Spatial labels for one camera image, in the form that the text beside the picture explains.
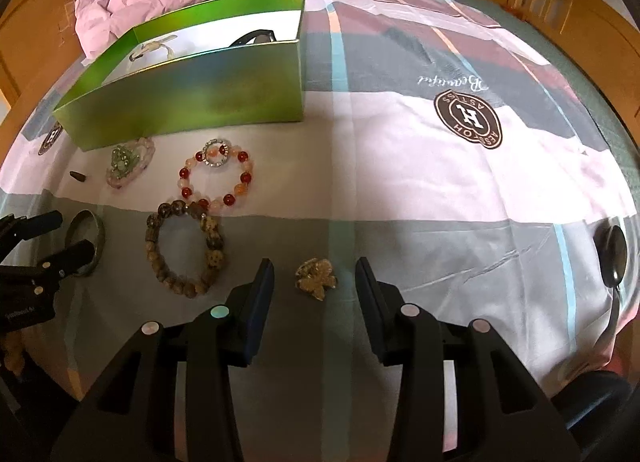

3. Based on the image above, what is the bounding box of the brown wooden bead bracelet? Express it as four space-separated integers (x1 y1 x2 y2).
145 200 226 297

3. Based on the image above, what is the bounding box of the black glossy spoon-shaped clip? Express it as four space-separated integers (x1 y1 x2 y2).
592 224 629 358

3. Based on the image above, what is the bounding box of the green cardboard box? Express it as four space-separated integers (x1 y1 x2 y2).
52 0 306 151

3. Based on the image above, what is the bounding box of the green mattress cover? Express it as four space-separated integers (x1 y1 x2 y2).
280 0 640 143

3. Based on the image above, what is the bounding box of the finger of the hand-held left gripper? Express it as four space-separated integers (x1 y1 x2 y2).
0 240 98 287
0 211 63 263

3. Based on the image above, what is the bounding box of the grey metal bangle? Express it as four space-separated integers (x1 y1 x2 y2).
65 210 106 277

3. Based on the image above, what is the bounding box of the black curved band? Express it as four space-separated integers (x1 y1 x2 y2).
227 28 297 48

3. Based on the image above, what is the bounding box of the wooden headboard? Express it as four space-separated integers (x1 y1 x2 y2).
0 0 116 107

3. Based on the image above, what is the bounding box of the gold flower brooch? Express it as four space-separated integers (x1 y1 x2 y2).
295 257 339 301

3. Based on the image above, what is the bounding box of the red and peach bead bracelet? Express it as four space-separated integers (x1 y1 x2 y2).
179 138 254 210

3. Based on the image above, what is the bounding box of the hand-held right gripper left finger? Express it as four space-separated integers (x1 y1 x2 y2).
50 258 276 462

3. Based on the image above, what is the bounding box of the green and pink bead bracelet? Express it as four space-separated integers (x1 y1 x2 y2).
106 137 156 189

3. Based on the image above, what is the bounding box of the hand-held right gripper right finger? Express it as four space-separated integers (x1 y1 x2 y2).
354 257 583 462

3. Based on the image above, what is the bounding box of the beige wristwatch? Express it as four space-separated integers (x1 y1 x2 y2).
129 34 180 62

